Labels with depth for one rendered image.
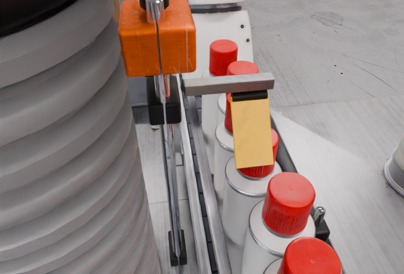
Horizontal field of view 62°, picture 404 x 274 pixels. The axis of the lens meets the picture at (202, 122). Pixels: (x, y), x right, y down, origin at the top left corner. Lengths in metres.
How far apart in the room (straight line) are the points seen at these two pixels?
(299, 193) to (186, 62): 0.12
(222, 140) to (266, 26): 0.76
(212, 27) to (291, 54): 0.49
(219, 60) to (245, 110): 0.14
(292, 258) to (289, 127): 0.41
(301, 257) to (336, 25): 0.95
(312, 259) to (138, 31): 0.16
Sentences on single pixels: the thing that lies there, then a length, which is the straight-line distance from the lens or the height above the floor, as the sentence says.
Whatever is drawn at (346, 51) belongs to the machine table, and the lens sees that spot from 0.98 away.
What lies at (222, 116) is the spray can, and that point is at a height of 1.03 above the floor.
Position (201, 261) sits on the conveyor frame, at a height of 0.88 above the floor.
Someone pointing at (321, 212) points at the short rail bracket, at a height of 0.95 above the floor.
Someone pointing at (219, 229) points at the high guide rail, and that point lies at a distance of 0.37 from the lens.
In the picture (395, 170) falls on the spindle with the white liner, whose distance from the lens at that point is 0.56.
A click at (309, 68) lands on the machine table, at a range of 0.88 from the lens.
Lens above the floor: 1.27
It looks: 41 degrees down
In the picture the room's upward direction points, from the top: straight up
